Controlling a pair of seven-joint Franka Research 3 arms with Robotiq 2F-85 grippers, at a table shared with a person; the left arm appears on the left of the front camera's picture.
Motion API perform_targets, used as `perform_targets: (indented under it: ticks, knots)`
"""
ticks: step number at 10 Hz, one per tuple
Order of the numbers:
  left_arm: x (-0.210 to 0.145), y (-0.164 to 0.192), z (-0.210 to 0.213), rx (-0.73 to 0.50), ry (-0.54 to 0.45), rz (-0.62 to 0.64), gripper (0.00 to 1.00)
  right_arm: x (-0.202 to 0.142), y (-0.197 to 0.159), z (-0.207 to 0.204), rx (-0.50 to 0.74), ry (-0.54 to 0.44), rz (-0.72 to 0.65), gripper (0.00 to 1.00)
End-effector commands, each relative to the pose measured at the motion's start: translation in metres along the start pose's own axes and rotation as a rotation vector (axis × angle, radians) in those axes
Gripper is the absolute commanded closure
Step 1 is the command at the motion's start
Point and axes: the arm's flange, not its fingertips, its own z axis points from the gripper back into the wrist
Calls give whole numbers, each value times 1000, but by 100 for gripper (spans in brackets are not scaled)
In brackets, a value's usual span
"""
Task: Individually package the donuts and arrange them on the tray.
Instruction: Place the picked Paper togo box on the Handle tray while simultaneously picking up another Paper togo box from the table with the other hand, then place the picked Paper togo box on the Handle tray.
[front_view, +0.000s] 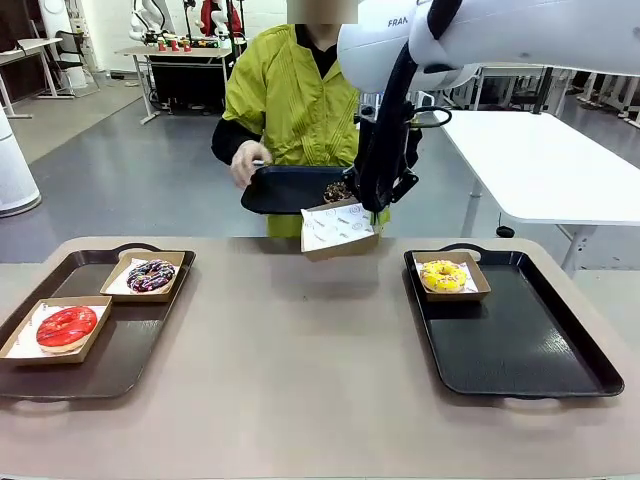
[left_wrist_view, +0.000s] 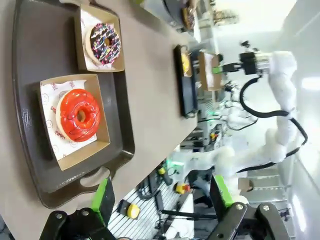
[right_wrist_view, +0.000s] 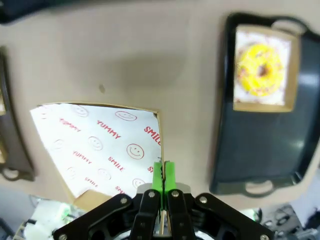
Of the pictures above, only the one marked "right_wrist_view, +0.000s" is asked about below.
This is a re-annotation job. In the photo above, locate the dark brown serving tray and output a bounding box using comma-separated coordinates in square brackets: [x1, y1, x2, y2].
[0, 46, 36, 182]

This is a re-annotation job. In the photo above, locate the white device with green light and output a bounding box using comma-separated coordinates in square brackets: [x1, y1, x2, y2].
[14, 198, 77, 240]

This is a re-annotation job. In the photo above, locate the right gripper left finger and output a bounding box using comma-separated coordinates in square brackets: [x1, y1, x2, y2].
[53, 161, 165, 240]

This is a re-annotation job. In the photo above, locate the brown cardboard box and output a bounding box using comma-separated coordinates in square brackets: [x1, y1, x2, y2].
[0, 139, 10, 165]
[232, 24, 301, 114]
[29, 101, 173, 238]
[0, 84, 7, 117]

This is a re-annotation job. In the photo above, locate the white smiley print paper liner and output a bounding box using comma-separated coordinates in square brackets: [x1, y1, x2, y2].
[234, 31, 292, 106]
[29, 103, 162, 199]

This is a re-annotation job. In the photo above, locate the large black serving tray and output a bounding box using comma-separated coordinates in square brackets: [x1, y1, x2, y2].
[209, 12, 320, 199]

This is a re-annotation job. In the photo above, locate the grey floor equipment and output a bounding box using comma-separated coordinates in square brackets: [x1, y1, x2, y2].
[249, 203, 320, 240]

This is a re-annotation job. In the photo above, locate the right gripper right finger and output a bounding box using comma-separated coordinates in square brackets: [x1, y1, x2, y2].
[162, 160, 275, 240]

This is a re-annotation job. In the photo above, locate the yellow glazed donut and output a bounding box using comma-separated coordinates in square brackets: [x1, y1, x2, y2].
[236, 43, 285, 98]

